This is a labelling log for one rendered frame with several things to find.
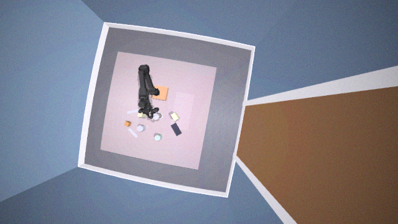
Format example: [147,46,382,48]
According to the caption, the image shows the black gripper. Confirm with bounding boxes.
[138,103,159,118]

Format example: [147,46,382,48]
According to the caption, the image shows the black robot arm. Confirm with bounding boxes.
[138,65,160,114]

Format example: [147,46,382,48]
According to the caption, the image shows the pale grey cylinder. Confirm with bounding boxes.
[155,134,162,141]

